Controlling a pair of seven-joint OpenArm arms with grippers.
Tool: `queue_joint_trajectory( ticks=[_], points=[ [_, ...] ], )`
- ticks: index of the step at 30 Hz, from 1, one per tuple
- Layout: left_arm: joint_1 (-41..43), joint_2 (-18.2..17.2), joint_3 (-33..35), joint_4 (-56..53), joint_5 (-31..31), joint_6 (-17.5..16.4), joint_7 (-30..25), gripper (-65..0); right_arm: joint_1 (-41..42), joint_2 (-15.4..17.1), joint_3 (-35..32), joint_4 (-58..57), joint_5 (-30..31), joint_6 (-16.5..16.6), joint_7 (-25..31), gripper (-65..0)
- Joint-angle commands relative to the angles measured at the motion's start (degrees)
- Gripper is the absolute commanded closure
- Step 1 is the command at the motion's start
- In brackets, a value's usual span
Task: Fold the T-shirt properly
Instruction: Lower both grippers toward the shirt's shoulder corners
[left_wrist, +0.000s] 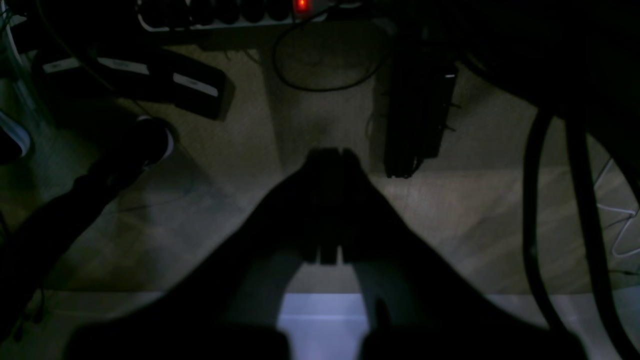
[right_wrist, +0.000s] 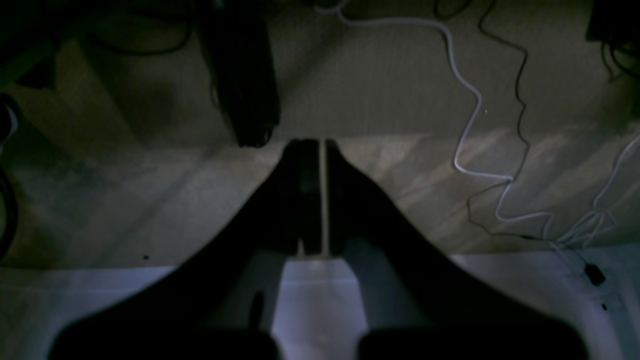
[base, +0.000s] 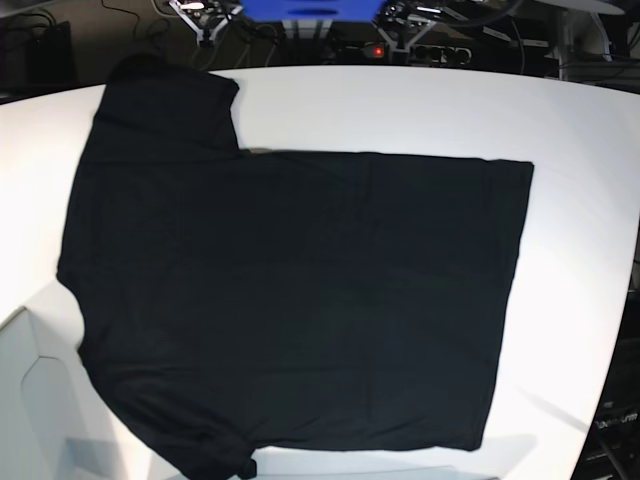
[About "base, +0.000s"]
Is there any black T-shirt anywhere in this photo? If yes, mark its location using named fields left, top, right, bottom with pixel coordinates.
left=57, top=56, right=534, bottom=479

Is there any black power strip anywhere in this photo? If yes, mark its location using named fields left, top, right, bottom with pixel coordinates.
left=336, top=43, right=472, bottom=68

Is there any white panel at table corner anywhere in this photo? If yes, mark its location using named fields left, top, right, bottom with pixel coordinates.
left=1, top=307, right=127, bottom=479

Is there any blue plastic mount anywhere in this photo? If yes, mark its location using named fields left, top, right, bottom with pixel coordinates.
left=241, top=0, right=384, bottom=22

